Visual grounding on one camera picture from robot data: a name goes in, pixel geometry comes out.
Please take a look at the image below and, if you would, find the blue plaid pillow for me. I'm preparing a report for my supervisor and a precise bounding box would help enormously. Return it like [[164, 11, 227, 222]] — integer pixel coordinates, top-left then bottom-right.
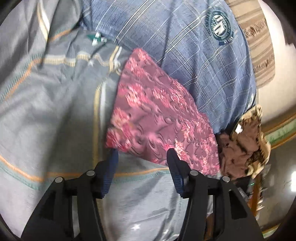
[[80, 1, 256, 133]]

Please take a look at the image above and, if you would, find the grey patterned bedsheet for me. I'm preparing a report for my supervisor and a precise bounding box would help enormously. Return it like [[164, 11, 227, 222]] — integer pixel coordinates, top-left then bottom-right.
[[1, 1, 187, 240]]

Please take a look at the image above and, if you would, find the gold framed green picture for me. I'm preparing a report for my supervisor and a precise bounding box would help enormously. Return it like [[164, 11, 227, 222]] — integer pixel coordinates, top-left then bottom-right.
[[263, 114, 295, 149]]

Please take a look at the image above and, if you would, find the striped beige headboard cushion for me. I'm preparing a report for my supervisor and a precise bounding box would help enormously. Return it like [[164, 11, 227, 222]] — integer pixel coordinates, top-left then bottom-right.
[[226, 0, 275, 88]]

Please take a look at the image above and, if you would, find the brown leopard trim garment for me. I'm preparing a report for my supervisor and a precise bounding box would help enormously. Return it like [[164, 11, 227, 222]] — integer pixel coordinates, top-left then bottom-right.
[[216, 104, 271, 180]]

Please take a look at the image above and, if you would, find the pink floral shirt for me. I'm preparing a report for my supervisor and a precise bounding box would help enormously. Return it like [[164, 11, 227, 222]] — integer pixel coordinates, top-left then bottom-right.
[[105, 49, 220, 175]]

